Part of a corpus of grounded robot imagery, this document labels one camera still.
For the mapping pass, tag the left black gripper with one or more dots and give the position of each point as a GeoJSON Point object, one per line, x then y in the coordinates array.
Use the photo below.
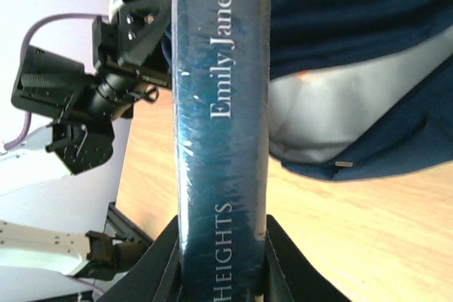
{"type": "Point", "coordinates": [127, 52]}

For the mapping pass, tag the navy blue student backpack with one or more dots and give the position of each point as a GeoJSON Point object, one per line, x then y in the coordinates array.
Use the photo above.
{"type": "Point", "coordinates": [377, 99]}

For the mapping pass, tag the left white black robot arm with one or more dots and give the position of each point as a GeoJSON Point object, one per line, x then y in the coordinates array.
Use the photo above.
{"type": "Point", "coordinates": [82, 107]}

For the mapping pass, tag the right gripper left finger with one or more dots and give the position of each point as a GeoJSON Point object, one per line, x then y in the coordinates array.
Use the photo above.
{"type": "Point", "coordinates": [156, 276]}

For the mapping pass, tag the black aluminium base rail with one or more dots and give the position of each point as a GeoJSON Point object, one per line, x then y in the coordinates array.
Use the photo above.
{"type": "Point", "coordinates": [117, 225]}

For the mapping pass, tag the orange treehouse book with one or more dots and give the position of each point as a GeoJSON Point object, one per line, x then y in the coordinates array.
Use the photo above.
{"type": "Point", "coordinates": [302, 74]}

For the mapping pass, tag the dark Wuthering Heights book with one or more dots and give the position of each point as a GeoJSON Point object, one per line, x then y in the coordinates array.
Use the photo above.
{"type": "Point", "coordinates": [220, 60]}

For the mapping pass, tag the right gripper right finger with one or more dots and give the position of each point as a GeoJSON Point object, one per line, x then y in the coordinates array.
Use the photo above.
{"type": "Point", "coordinates": [290, 276]}

